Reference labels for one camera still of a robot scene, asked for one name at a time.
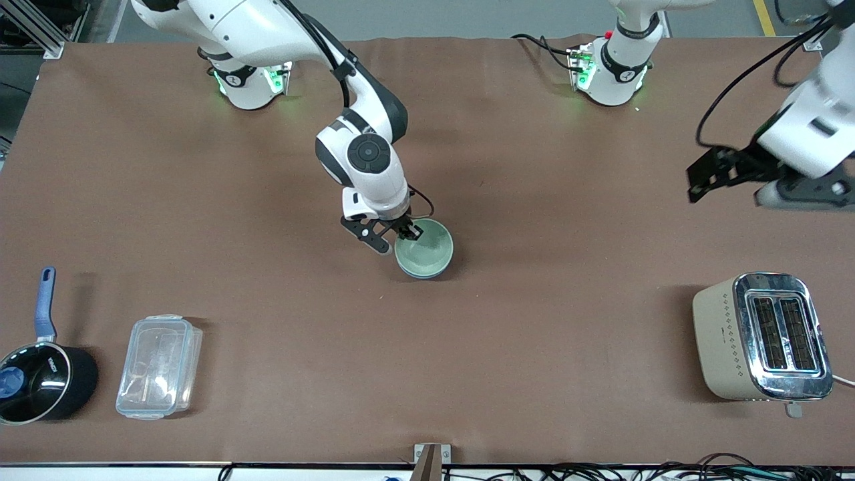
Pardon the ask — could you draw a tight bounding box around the green bowl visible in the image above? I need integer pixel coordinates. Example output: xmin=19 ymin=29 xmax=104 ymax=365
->
xmin=393 ymin=218 xmax=454 ymax=275

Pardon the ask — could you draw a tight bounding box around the cream and chrome toaster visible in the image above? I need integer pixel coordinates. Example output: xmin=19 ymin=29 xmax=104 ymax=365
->
xmin=692 ymin=271 xmax=834 ymax=419

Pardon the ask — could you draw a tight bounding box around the clear plastic lidded container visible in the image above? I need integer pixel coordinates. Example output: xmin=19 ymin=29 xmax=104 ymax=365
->
xmin=116 ymin=314 xmax=204 ymax=422

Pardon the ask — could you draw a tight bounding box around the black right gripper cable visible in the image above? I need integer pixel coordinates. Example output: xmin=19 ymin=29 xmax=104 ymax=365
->
xmin=407 ymin=185 xmax=436 ymax=220

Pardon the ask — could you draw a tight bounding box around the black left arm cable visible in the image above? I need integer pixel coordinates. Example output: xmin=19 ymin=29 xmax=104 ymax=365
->
xmin=696 ymin=13 xmax=836 ymax=149

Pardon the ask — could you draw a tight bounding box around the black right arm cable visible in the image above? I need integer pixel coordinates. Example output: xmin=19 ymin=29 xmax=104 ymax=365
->
xmin=281 ymin=0 xmax=358 ymax=111

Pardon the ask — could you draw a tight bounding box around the black arm base cable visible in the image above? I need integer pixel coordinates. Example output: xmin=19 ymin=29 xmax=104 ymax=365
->
xmin=511 ymin=33 xmax=575 ymax=71

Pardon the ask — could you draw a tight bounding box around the metal table edge bracket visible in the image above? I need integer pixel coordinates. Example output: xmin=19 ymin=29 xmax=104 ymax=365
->
xmin=413 ymin=444 xmax=452 ymax=481

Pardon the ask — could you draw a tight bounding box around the black cable bundle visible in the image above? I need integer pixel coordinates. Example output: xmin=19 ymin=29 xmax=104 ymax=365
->
xmin=441 ymin=453 xmax=855 ymax=481

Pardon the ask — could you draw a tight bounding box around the black saucepan with blue handle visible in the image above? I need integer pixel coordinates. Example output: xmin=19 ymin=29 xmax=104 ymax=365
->
xmin=0 ymin=267 xmax=100 ymax=426

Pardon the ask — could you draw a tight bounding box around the aluminium frame profile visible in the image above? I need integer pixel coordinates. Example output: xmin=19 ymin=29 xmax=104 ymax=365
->
xmin=0 ymin=0 xmax=88 ymax=59

